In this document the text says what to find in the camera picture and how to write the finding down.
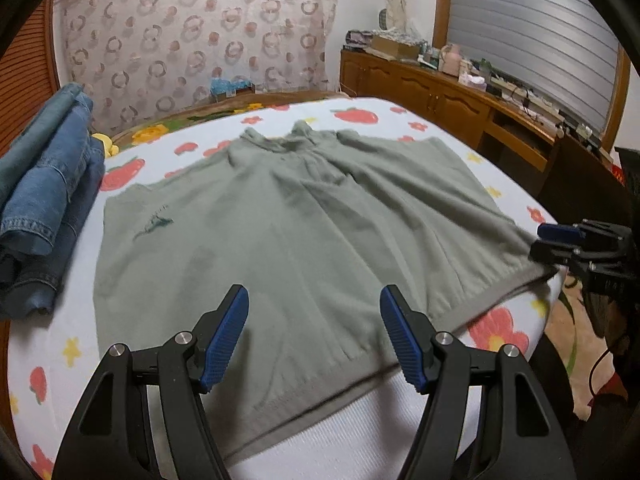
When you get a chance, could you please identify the brown floral blanket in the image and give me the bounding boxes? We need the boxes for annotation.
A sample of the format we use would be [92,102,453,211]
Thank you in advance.
[107,91,351,150]

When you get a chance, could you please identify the brown slatted wooden panel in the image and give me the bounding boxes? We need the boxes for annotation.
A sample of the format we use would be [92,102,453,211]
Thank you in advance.
[0,0,63,156]

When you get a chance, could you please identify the floral floor rug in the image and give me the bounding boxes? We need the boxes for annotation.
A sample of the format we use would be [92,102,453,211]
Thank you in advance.
[542,265,636,421]

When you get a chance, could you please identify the blue denim jeans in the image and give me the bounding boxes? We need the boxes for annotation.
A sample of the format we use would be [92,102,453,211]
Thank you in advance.
[0,97,108,321]

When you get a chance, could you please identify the yellow plush toy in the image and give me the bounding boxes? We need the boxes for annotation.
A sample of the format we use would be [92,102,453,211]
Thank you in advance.
[91,132,121,157]

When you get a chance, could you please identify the dark brown chair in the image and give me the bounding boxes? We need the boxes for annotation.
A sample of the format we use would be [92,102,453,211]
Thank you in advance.
[537,135,631,241]

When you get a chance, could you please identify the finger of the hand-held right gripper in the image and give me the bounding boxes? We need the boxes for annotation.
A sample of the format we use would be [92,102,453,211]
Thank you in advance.
[537,224,585,243]
[529,242,584,264]

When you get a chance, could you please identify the grey window shutter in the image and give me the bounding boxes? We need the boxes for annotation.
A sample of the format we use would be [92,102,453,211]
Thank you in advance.
[445,0,623,133]

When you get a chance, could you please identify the wooden cabinet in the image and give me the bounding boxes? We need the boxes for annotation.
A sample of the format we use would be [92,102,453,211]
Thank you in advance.
[340,47,631,201]

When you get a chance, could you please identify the ring patterned curtain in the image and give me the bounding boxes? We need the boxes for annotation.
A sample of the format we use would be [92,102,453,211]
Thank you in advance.
[60,0,338,133]

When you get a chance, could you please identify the black cable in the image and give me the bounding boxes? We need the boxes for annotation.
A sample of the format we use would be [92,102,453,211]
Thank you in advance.
[589,332,631,401]

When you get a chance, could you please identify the grey-green pants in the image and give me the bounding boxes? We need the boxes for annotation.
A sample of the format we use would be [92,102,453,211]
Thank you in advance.
[94,121,560,463]

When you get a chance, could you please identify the blue packet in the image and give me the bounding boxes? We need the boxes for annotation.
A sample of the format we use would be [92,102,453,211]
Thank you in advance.
[210,76,256,98]

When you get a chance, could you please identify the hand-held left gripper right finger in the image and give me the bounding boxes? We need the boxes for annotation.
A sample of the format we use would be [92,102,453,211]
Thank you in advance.
[379,284,578,480]

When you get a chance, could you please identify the teal denim pants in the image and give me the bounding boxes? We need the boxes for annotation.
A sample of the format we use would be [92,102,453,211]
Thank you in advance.
[0,82,93,201]

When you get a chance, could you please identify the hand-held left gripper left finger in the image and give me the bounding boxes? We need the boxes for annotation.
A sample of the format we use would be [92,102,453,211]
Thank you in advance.
[52,284,250,480]

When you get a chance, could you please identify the pink jug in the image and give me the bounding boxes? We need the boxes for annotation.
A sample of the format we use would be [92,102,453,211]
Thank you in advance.
[440,44,462,77]

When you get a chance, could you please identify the cardboard box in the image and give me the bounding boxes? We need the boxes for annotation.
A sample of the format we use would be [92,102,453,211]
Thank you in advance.
[370,34,421,60]

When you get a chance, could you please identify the white flower strawberry bed sheet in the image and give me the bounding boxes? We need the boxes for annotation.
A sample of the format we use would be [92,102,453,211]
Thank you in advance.
[7,96,571,480]

